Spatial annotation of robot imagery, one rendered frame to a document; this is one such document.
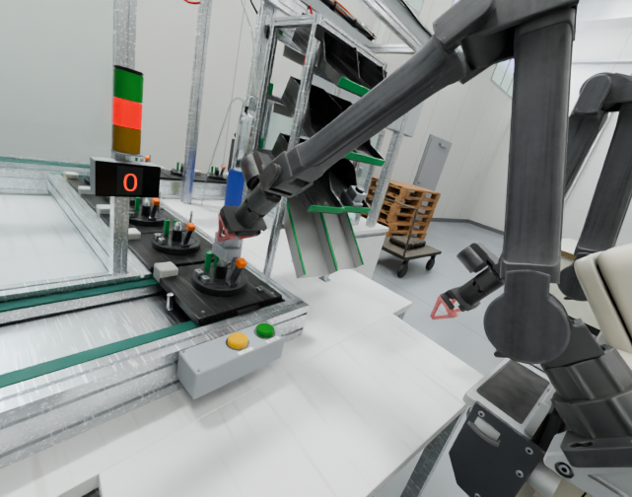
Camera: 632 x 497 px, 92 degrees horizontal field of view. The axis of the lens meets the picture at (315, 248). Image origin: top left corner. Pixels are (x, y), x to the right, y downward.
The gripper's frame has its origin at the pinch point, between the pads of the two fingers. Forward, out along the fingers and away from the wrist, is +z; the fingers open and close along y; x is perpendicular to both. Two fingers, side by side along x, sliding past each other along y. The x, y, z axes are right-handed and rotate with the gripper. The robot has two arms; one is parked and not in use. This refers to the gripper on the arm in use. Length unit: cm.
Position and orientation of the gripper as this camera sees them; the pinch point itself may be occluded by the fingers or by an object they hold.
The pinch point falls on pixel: (228, 237)
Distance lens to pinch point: 79.2
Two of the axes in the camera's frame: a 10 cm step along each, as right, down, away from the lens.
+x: 4.2, 8.7, -2.5
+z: -6.4, 4.8, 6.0
